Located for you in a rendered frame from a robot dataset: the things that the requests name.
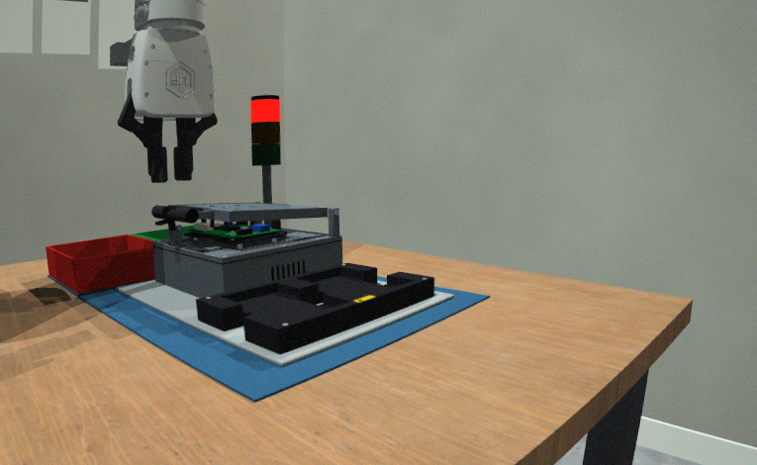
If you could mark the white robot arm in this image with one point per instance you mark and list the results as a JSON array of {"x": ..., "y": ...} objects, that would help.
[{"x": 160, "y": 12}]

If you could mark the red open-top bin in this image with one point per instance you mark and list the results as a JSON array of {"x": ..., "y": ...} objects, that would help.
[{"x": 115, "y": 267}]

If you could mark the green circuit board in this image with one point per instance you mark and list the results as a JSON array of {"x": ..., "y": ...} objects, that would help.
[{"x": 242, "y": 230}]

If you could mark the green bin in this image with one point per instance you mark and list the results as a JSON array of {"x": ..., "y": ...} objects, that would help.
[{"x": 161, "y": 234}]

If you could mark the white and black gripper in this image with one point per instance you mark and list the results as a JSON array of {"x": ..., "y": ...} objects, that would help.
[{"x": 169, "y": 75}]

